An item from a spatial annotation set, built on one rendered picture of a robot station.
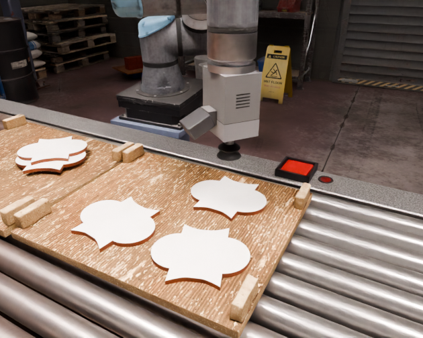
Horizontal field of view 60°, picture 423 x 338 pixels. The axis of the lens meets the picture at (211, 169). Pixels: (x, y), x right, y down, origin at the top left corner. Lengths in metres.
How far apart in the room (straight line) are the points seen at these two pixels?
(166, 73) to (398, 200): 0.78
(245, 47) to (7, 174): 0.57
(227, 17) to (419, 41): 4.78
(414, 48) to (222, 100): 4.79
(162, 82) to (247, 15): 0.71
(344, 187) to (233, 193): 0.25
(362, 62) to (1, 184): 4.85
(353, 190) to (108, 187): 0.50
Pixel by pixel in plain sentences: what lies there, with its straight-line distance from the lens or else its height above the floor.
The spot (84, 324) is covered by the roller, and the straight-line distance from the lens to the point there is 0.52.
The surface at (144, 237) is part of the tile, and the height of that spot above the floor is 0.94.
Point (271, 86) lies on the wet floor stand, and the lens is 4.30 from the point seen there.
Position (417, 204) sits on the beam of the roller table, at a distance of 0.81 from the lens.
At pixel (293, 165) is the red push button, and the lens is 0.84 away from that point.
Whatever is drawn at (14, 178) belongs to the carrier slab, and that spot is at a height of 0.94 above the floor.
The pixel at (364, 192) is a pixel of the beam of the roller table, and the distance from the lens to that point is 0.80.
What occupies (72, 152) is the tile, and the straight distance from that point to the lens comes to 0.86.
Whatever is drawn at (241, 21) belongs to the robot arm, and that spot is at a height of 1.25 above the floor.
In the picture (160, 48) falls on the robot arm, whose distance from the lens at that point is 1.19.
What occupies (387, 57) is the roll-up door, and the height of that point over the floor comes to 0.39.
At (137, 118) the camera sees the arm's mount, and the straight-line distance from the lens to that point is 1.25.
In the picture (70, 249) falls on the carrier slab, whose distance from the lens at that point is 0.61.
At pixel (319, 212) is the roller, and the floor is 0.92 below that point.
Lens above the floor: 1.31
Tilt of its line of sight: 28 degrees down
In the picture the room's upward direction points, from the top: straight up
